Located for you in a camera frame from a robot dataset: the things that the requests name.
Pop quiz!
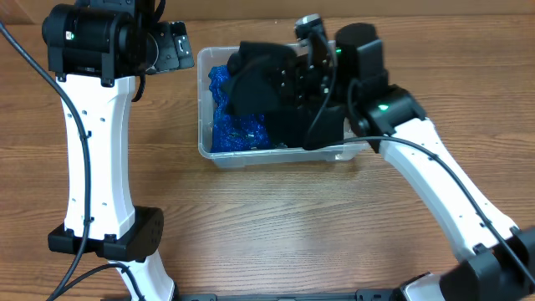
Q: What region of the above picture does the large black cloth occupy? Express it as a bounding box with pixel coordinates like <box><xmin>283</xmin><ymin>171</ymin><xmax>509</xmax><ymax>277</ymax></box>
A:
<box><xmin>290</xmin><ymin>106</ymin><xmax>345</xmax><ymax>150</ymax></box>

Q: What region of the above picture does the small black cloth top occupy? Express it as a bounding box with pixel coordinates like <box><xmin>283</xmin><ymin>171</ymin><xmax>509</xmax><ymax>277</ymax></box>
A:
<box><xmin>222</xmin><ymin>41</ymin><xmax>298</xmax><ymax>116</ymax></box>

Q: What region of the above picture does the blue green sparkly cloth bundle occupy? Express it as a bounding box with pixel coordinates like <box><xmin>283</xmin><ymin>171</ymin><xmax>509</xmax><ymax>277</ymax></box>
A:
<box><xmin>208</xmin><ymin>65</ymin><xmax>273</xmax><ymax>153</ymax></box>

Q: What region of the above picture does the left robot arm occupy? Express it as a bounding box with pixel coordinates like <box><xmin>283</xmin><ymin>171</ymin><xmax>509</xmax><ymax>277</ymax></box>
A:
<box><xmin>42</xmin><ymin>1</ymin><xmax>194</xmax><ymax>300</ymax></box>

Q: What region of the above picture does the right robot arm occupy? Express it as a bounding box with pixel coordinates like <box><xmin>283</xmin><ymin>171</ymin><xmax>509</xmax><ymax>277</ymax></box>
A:
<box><xmin>280</xmin><ymin>15</ymin><xmax>534</xmax><ymax>300</ymax></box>

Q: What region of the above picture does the clear plastic storage bin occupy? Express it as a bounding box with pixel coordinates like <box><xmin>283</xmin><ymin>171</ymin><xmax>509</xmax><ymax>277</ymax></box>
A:
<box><xmin>196</xmin><ymin>46</ymin><xmax>369</xmax><ymax>169</ymax></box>

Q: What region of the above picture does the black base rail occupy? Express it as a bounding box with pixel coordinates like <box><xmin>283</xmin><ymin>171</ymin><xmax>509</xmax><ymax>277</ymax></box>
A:
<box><xmin>173</xmin><ymin>288</ymin><xmax>405</xmax><ymax>301</ymax></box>

